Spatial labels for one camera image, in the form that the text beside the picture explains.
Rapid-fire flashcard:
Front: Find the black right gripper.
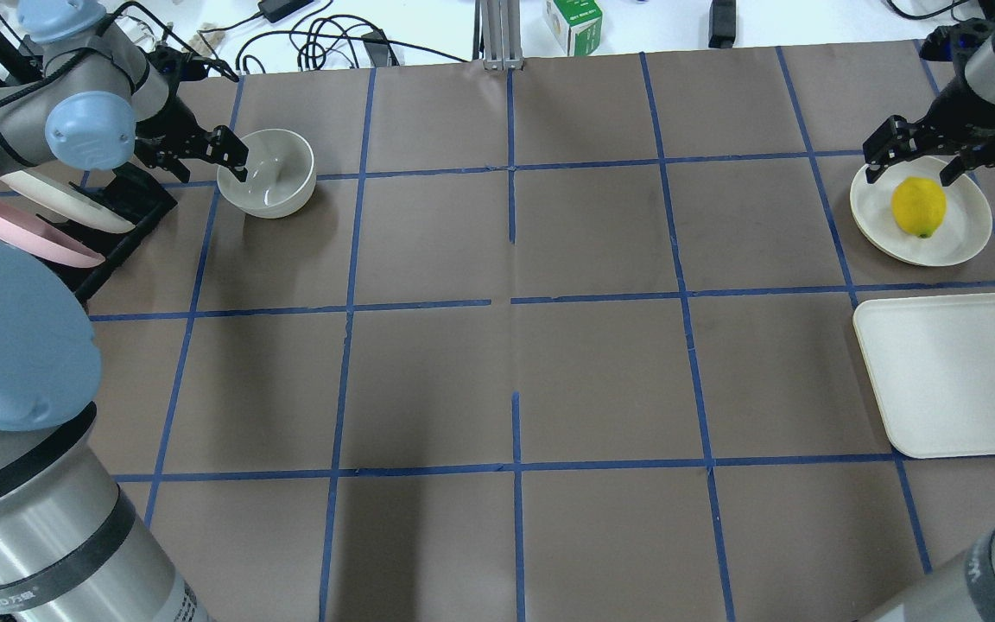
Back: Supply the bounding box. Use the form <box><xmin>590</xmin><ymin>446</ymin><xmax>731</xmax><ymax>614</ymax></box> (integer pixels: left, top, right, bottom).
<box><xmin>862</xmin><ymin>82</ymin><xmax>995</xmax><ymax>187</ymax></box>

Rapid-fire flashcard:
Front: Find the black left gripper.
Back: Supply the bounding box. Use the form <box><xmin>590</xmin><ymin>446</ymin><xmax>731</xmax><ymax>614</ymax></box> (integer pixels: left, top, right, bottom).
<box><xmin>134</xmin><ymin>82</ymin><xmax>249</xmax><ymax>182</ymax></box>

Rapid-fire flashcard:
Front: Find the yellow lemon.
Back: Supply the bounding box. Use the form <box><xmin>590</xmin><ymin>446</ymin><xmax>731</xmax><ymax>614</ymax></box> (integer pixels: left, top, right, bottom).
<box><xmin>890</xmin><ymin>176</ymin><xmax>947</xmax><ymax>238</ymax></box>

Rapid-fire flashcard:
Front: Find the white ceramic bowl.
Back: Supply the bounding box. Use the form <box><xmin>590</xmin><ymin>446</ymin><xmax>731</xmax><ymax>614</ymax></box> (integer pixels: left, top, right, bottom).
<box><xmin>217</xmin><ymin>129</ymin><xmax>317</xmax><ymax>219</ymax></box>

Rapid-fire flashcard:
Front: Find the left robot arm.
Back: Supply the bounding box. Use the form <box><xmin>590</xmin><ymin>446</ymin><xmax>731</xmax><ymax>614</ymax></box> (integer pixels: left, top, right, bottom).
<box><xmin>0</xmin><ymin>1</ymin><xmax>248</xmax><ymax>621</ymax></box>

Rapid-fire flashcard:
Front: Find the cream round plate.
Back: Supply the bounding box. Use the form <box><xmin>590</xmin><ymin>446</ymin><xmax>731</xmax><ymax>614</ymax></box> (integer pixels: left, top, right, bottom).
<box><xmin>849</xmin><ymin>156</ymin><xmax>992</xmax><ymax>267</ymax></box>

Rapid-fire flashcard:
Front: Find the black dish rack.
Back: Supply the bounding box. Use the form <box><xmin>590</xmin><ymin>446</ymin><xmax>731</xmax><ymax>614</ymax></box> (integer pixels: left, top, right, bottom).
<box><xmin>42</xmin><ymin>164</ymin><xmax>177</xmax><ymax>308</ymax></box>

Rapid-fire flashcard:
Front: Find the black power adapter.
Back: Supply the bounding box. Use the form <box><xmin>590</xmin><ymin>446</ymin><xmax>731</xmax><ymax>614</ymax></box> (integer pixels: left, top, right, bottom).
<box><xmin>257</xmin><ymin>0</ymin><xmax>314</xmax><ymax>23</ymax></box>

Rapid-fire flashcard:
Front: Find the cream plate in rack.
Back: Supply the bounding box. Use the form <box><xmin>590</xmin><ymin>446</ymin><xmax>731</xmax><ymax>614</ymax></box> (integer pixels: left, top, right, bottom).
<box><xmin>0</xmin><ymin>170</ymin><xmax>136</xmax><ymax>235</ymax></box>

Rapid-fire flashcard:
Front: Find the pink plate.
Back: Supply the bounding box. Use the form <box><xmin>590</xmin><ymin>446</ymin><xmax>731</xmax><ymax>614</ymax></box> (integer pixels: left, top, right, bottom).
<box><xmin>0</xmin><ymin>201</ymin><xmax>106</xmax><ymax>269</ymax></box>

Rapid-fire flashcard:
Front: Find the white rectangular tray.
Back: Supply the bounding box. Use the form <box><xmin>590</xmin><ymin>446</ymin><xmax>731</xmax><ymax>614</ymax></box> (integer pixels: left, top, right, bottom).
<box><xmin>852</xmin><ymin>294</ymin><xmax>995</xmax><ymax>458</ymax></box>

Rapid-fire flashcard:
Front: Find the black device on desk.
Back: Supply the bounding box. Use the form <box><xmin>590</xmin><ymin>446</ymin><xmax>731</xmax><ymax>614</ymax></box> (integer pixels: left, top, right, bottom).
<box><xmin>707</xmin><ymin>0</ymin><xmax>738</xmax><ymax>48</ymax></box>

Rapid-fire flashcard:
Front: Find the green white box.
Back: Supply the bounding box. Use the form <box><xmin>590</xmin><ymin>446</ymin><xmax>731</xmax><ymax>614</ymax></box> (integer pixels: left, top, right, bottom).
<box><xmin>542</xmin><ymin>0</ymin><xmax>604</xmax><ymax>58</ymax></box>

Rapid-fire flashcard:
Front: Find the black cables bundle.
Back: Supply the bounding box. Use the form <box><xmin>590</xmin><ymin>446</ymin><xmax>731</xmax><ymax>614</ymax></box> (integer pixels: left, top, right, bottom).
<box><xmin>204</xmin><ymin>0</ymin><xmax>468</xmax><ymax>74</ymax></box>

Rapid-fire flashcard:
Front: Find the aluminium frame post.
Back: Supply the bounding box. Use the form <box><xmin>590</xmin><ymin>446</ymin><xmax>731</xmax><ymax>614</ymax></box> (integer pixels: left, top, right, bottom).
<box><xmin>475</xmin><ymin>1</ymin><xmax>523</xmax><ymax>71</ymax></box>

